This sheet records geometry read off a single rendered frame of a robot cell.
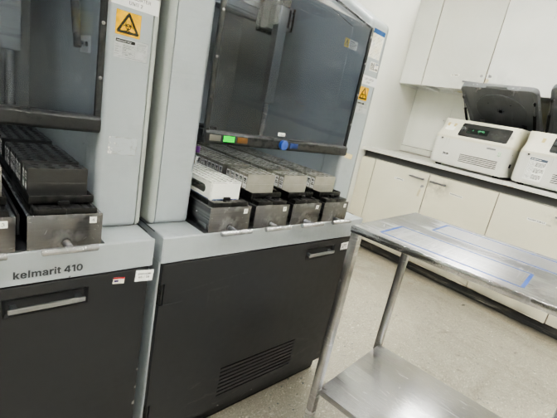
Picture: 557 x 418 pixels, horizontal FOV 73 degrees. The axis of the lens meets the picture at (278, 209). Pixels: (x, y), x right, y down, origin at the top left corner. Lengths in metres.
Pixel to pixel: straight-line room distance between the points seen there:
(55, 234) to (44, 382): 0.35
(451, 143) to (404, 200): 0.57
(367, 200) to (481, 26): 1.61
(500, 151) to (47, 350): 2.78
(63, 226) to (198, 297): 0.42
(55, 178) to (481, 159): 2.71
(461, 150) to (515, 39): 0.89
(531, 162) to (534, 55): 0.82
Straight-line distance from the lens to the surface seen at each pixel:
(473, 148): 3.09
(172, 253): 0.98
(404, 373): 1.51
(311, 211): 1.25
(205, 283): 1.08
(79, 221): 0.86
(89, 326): 0.99
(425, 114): 3.97
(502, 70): 3.43
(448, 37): 3.67
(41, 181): 0.90
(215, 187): 1.02
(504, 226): 3.02
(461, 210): 3.10
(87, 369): 1.06
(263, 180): 1.17
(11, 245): 0.86
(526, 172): 2.98
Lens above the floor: 1.09
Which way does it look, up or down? 15 degrees down
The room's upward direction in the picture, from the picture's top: 11 degrees clockwise
